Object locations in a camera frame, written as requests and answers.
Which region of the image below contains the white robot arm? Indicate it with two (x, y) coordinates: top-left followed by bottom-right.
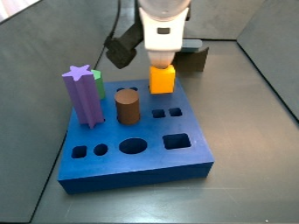
(138, 0), (193, 69)

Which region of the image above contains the purple star block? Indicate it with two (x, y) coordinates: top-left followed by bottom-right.
(60, 64), (106, 130)

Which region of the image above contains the green hexagonal block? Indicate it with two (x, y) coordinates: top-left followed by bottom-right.
(91, 70), (106, 100)

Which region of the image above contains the yellow arch block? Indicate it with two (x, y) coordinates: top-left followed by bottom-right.
(150, 65), (175, 94)

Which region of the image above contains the black camera cable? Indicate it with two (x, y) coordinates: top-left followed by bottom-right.
(107, 0), (123, 45)

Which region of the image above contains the brown cylinder block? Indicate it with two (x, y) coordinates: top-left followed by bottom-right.
(115, 89), (140, 125)

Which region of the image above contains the black curved fixture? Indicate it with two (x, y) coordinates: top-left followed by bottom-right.
(172, 47), (210, 72)

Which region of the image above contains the blue shape-sorter base block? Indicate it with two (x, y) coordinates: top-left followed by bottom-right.
(58, 80), (214, 194)

